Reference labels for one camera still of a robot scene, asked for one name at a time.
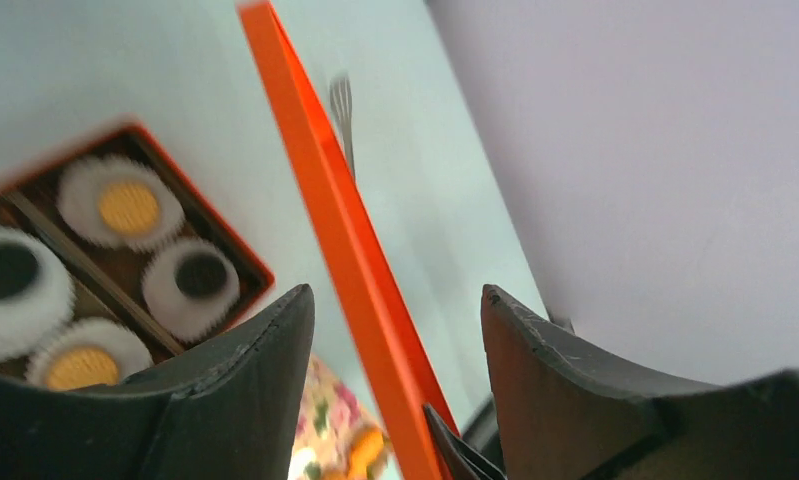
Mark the tan round cookie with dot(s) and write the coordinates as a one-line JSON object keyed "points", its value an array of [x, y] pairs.
{"points": [[129, 208], [81, 367]]}

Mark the white paper cupcake liner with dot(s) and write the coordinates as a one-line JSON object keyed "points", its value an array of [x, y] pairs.
{"points": [[126, 347], [187, 319], [45, 306], [79, 188]]}

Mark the floral cookie tray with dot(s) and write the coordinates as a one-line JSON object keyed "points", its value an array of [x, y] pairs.
{"points": [[330, 417]]}

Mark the black round cookie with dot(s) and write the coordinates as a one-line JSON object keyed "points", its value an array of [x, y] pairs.
{"points": [[200, 275], [19, 268]]}

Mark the orange tin lid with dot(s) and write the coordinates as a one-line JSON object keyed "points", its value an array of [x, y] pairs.
{"points": [[398, 370]]}

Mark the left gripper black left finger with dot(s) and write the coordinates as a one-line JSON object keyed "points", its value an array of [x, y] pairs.
{"points": [[225, 409]]}

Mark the orange cookie tin box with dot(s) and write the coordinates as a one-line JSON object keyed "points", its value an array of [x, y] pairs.
{"points": [[107, 281]]}

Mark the orange pumpkin cookie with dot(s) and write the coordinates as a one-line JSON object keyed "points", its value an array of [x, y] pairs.
{"points": [[366, 457]]}

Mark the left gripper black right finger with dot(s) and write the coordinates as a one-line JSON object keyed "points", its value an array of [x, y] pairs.
{"points": [[568, 409]]}

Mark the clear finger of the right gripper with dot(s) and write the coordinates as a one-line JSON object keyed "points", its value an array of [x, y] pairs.
{"points": [[341, 106]]}

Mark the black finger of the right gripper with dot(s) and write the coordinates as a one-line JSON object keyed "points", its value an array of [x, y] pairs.
{"points": [[461, 460]]}

